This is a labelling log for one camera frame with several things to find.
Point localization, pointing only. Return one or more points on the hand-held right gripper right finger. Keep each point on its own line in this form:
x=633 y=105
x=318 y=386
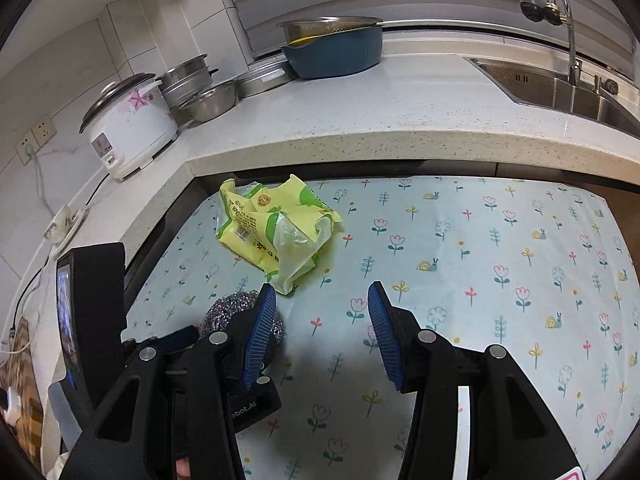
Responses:
x=387 y=335

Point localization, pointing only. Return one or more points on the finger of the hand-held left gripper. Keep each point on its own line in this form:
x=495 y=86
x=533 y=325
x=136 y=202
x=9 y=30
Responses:
x=172 y=339

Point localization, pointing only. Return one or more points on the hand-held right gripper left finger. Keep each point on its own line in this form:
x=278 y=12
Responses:
x=260 y=335

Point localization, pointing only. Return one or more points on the steel wool scrubber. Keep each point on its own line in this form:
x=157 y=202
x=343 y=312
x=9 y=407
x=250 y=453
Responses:
x=220 y=312

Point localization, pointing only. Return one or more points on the yellow green snack wrapper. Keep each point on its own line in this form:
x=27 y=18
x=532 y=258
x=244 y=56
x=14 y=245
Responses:
x=260 y=225

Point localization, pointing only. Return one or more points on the person's left hand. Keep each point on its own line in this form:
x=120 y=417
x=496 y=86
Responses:
x=183 y=470

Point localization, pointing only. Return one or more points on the white power strip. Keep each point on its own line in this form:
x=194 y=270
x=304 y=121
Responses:
x=65 y=222

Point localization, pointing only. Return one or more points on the floral tablecloth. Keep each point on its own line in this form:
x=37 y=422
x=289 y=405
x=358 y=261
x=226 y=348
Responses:
x=475 y=285

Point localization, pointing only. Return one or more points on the white rice cooker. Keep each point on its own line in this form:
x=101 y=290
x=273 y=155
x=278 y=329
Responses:
x=130 y=125

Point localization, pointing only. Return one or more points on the steel bowl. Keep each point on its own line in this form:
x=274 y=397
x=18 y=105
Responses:
x=210 y=102

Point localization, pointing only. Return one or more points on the stacked steel steamer pot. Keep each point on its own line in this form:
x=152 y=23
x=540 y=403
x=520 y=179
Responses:
x=185 y=77

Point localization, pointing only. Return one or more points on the flat steel pan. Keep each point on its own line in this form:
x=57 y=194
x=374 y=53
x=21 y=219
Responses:
x=265 y=80

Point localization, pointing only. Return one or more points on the brown cabinet front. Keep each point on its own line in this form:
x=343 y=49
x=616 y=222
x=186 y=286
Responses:
x=627 y=195

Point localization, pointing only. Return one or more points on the blue plastic basin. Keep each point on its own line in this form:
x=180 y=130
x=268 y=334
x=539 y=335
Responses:
x=335 y=57

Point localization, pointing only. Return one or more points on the steel sink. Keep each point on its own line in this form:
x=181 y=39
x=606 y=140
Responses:
x=560 y=85

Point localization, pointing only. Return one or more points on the soap dispenser pump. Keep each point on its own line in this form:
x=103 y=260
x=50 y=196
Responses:
x=597 y=85

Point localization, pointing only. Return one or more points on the dark scouring ball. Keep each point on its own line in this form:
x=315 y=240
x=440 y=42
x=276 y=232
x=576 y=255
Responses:
x=611 y=86

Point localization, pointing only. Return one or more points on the chrome faucet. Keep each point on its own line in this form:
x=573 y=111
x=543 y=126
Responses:
x=570 y=40

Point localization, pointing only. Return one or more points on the white wall socket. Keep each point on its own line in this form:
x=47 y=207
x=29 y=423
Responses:
x=44 y=129
x=26 y=150

